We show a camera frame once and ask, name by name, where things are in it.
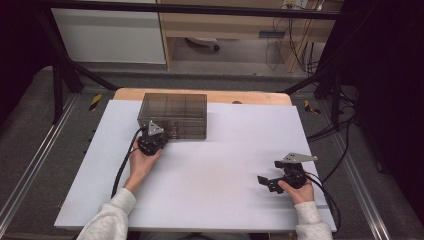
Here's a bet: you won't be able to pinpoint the person's right hand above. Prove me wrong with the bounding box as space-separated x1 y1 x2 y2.
279 179 315 205

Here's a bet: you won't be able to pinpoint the smoked clear drawer box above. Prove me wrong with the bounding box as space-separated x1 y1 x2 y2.
137 92 208 140

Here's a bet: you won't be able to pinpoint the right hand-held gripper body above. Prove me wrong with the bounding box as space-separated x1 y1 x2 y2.
268 152 319 194

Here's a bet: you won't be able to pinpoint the white cabinet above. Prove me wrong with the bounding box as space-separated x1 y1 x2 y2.
51 0 167 65

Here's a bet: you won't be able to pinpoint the hanging black desk cables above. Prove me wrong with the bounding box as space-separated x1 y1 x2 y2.
265 16 318 73

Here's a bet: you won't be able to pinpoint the yellow black tape strip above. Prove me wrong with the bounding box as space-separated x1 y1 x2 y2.
88 93 103 112
303 99 321 115

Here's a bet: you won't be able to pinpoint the aluminium floor rail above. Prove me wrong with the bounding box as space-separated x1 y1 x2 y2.
333 133 392 240
0 94 80 228

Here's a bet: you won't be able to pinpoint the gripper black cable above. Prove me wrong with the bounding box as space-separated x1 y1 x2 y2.
304 171 342 231
110 126 148 199

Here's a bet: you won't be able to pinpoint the person's left hand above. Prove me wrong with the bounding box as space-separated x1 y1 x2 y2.
123 137 164 194

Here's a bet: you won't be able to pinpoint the wooden desk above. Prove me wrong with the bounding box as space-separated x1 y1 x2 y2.
156 0 344 73

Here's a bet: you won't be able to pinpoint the office chair base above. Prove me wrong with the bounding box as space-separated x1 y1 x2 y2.
185 37 221 52

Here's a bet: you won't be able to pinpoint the bundle of black floor cables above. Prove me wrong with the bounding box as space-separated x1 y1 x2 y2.
306 96 360 143

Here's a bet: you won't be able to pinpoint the black metal stand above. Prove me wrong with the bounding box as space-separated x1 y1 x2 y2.
281 66 345 132
33 9 118 125

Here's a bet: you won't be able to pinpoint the black curtain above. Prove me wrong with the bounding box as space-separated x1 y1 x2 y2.
0 0 56 125
319 0 424 228

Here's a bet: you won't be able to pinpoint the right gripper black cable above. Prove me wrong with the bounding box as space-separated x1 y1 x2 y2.
304 171 342 231

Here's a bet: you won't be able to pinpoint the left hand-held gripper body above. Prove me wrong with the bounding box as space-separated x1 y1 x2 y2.
137 120 170 157

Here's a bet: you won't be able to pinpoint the black metal frame bar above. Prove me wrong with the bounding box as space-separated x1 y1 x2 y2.
33 0 344 20

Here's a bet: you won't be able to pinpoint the wooden table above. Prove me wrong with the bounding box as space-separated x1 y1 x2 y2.
113 87 293 107

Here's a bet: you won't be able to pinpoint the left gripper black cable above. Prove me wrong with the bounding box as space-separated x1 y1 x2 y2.
110 126 148 199

